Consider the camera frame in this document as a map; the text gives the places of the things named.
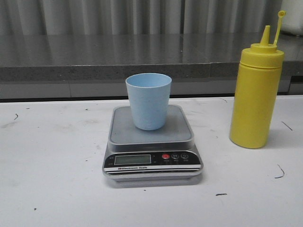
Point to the light blue plastic cup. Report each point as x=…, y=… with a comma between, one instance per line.
x=148, y=95

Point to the grey curtain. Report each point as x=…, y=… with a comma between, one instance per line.
x=120, y=17

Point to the white blender appliance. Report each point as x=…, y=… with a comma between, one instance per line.
x=293, y=20

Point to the silver electronic kitchen scale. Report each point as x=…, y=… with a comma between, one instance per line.
x=167, y=153

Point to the grey stone counter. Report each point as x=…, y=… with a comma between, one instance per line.
x=84, y=67

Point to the yellow squeeze bottle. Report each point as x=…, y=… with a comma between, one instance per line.
x=257, y=84

